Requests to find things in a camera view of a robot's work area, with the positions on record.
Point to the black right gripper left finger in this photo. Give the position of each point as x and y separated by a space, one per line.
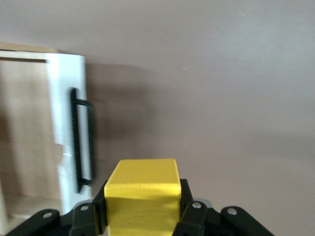
83 218

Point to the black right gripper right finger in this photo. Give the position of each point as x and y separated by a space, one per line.
197 218

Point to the yellow wooden block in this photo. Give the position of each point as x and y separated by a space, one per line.
142 196

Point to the white fronted wooden drawer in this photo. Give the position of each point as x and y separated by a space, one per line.
66 98

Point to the brown table cover mat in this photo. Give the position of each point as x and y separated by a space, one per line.
209 98

